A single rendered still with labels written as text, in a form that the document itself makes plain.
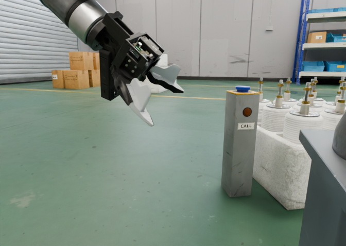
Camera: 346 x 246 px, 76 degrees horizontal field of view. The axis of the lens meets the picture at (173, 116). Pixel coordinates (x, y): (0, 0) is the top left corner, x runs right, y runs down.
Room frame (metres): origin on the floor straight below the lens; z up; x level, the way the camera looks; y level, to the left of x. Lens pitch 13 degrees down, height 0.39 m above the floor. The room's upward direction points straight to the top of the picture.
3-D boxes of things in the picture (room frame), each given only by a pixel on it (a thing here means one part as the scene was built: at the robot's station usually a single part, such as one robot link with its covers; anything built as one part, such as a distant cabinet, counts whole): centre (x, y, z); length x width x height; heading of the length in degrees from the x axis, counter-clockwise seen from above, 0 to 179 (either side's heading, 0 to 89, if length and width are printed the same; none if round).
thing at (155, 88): (3.34, 0.33, 0.09); 0.39 x 0.39 x 0.18; 74
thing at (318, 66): (4.67, -2.84, 0.36); 0.50 x 0.38 x 0.21; 161
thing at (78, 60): (3.95, 1.58, 0.45); 0.30 x 0.24 x 0.30; 73
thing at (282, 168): (0.76, -0.47, 0.09); 0.39 x 0.39 x 0.18; 10
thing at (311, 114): (0.62, -0.38, 0.25); 0.08 x 0.08 x 0.01
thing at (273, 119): (0.74, -0.35, 0.16); 0.10 x 0.10 x 0.18
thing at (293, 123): (0.62, -0.38, 0.16); 0.10 x 0.10 x 0.18
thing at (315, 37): (4.60, -2.82, 0.89); 0.31 x 0.24 x 0.20; 161
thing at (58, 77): (3.96, 1.92, 0.15); 0.30 x 0.24 x 0.30; 160
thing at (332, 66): (4.51, -3.23, 0.36); 0.50 x 0.38 x 0.21; 162
